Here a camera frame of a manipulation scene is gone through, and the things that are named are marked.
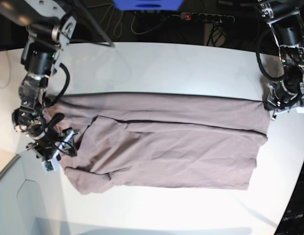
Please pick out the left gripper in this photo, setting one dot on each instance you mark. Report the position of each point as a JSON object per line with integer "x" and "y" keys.
{"x": 284, "y": 98}

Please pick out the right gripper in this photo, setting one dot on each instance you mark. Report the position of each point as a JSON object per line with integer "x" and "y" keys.
{"x": 48, "y": 143}

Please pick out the mauve t-shirt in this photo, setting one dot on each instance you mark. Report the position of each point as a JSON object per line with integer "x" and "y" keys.
{"x": 161, "y": 140}

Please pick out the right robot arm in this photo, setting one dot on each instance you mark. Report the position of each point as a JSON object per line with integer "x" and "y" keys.
{"x": 50, "y": 27}

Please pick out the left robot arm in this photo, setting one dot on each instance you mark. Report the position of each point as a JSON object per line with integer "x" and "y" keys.
{"x": 285, "y": 24}

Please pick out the power strip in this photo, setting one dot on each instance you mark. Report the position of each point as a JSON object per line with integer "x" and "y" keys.
{"x": 207, "y": 18}

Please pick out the blue box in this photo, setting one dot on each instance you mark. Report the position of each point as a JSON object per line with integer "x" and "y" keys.
{"x": 134, "y": 5}

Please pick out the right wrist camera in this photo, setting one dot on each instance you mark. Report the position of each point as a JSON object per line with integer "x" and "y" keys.
{"x": 50, "y": 165}

